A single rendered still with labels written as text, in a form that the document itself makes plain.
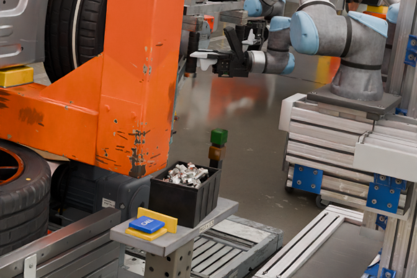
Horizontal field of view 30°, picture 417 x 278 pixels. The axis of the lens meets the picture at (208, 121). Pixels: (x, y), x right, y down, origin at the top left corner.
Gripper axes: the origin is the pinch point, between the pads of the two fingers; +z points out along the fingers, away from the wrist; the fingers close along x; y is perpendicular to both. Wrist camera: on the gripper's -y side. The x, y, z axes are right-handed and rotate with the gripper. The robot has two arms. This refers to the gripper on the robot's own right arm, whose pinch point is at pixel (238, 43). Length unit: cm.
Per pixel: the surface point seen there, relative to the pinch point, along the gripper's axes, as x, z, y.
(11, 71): -43, 72, -10
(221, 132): 25, 57, -17
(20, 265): 2, 116, -46
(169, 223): 28, 88, -36
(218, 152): 25, 58, -23
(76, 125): -13, 76, -20
